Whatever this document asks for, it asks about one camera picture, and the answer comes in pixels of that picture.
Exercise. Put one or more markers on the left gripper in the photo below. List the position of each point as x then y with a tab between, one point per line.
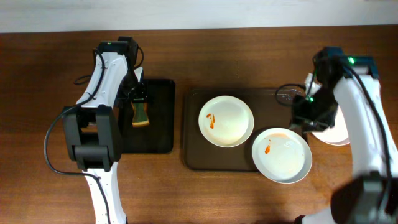
138	97

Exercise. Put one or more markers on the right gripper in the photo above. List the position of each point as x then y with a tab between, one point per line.
306	125

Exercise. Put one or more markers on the green and yellow sponge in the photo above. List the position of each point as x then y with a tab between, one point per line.
140	117

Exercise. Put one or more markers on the white plate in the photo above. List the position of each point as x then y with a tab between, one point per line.
338	134
226	121
281	155

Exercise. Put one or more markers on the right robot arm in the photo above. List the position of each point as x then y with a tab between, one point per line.
350	83

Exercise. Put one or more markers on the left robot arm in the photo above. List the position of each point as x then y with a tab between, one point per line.
94	139

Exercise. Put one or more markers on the black rectangular sponge tray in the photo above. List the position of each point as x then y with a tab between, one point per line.
158	136

